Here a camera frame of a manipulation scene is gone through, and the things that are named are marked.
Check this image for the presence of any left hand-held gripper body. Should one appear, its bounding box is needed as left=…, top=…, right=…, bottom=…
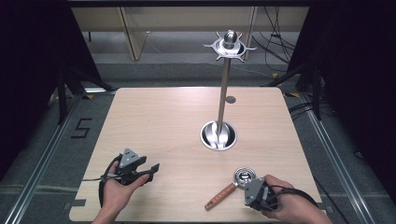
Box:
left=115, top=147, right=148, bottom=186

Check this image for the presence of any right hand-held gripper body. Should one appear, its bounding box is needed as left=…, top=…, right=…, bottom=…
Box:
left=244, top=176, right=279, bottom=213

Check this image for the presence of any metal strainer ladle wooden handle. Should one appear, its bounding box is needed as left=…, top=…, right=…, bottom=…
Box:
left=204, top=166, right=258, bottom=212

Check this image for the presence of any person's left hand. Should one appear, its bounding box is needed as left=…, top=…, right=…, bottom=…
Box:
left=101, top=161, right=150, bottom=218

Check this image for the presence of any person's right hand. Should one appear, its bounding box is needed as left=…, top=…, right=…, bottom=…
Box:
left=260, top=174, right=316, bottom=222

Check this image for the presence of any black metal stand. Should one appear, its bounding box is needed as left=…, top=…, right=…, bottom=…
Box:
left=262, top=57, right=323, bottom=121
left=55, top=61, right=114, bottom=126

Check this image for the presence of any metal utensil stand with hooks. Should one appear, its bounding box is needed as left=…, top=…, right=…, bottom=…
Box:
left=199, top=29, right=258, bottom=153

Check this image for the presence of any black curtain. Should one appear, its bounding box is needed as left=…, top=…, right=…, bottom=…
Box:
left=0, top=0, right=105, bottom=182
left=285, top=0, right=396, bottom=196

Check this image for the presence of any left hand-held gripper black cable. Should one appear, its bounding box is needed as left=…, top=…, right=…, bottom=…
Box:
left=81, top=154, right=123, bottom=209

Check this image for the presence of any hand-held gripper black cable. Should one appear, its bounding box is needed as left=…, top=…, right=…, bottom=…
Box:
left=268, top=184, right=319, bottom=209
left=81, top=154, right=123, bottom=209

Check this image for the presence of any right hand-held gripper black cable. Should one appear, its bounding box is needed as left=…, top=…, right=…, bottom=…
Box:
left=268, top=184, right=319, bottom=209

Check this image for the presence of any metal floor rail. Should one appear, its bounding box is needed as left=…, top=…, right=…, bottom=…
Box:
left=4, top=91, right=84, bottom=224
left=297, top=91, right=375, bottom=224

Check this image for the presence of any bundle of black floor cables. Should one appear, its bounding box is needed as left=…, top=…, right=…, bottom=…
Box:
left=250, top=6, right=297, bottom=65

